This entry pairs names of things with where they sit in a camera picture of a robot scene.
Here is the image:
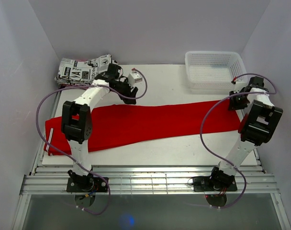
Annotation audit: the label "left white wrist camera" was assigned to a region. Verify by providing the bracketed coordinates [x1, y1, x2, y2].
[127, 72, 143, 86]

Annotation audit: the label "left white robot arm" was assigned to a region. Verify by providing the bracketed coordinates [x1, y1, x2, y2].
[61, 64, 143, 192]

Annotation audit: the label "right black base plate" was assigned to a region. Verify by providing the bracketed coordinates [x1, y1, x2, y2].
[192, 176, 237, 192]

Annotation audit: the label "white plastic basket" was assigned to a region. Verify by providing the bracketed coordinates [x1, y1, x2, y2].
[185, 51, 246, 92]

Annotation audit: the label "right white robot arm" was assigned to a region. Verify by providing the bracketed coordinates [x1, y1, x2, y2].
[208, 75, 283, 191]

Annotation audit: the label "aluminium frame rail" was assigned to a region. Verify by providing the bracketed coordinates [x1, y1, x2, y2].
[21, 89, 278, 195]

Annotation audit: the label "newspaper print folded trousers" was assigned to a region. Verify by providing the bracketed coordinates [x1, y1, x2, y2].
[54, 54, 113, 86]

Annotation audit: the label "red trousers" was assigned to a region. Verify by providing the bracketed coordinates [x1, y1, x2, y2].
[44, 100, 242, 157]

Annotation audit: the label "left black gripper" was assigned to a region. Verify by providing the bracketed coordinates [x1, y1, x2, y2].
[111, 77, 137, 105]

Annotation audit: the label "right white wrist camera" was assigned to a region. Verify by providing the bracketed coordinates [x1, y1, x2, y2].
[232, 76, 247, 93]

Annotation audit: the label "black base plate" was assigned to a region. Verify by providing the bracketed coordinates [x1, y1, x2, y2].
[66, 177, 108, 193]
[192, 176, 237, 192]

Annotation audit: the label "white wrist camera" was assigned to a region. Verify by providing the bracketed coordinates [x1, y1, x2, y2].
[127, 72, 143, 86]
[232, 76, 247, 93]

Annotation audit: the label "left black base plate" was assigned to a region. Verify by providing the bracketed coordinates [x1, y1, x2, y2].
[66, 177, 108, 193]

